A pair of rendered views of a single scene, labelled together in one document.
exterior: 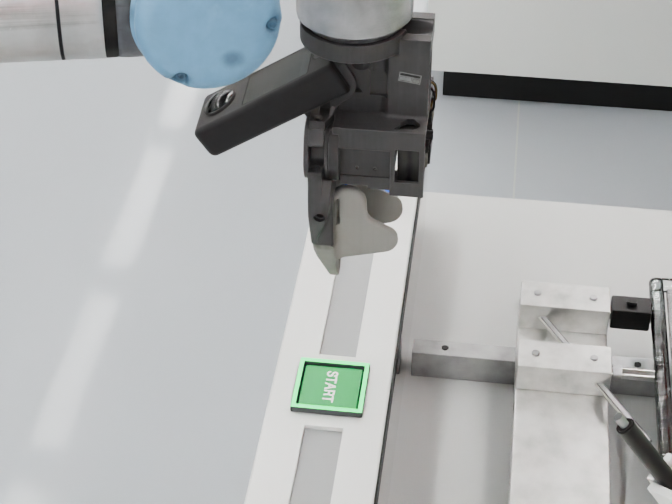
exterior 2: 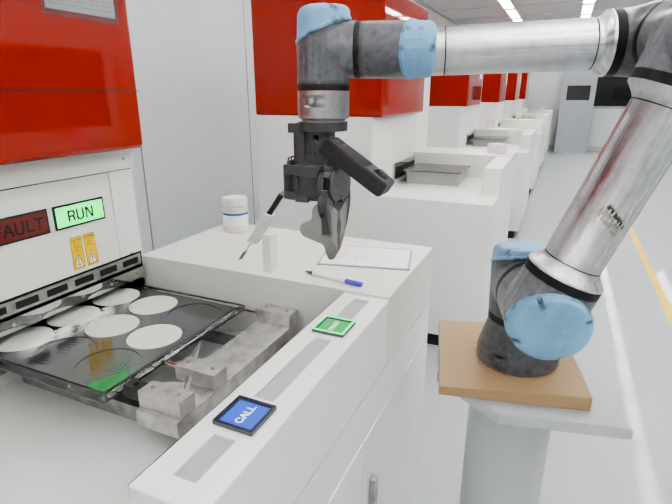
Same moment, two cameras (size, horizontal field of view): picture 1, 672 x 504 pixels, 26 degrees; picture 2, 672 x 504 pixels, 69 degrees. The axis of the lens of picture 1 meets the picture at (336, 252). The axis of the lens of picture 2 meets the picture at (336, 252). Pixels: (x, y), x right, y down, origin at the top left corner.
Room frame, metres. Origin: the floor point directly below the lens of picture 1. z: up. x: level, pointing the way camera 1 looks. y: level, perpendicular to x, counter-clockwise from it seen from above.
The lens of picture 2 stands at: (1.53, 0.22, 1.33)
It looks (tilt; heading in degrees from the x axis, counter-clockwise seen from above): 18 degrees down; 197
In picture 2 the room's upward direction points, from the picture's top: straight up
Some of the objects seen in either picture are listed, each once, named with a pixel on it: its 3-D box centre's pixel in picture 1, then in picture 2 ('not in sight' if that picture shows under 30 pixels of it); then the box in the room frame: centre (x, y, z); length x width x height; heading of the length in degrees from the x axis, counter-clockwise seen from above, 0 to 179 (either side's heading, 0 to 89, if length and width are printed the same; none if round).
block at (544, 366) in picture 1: (563, 367); (201, 372); (0.92, -0.20, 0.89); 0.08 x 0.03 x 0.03; 83
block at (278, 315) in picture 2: not in sight; (276, 314); (0.68, -0.17, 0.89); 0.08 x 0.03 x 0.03; 83
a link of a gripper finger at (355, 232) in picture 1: (356, 236); (326, 227); (0.81, -0.01, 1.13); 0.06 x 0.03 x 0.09; 83
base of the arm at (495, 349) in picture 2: not in sight; (518, 332); (0.62, 0.31, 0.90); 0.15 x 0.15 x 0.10
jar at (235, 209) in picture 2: not in sight; (235, 213); (0.33, -0.44, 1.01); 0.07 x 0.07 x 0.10
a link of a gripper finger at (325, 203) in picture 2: not in sight; (327, 205); (0.84, 0.00, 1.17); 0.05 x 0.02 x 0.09; 173
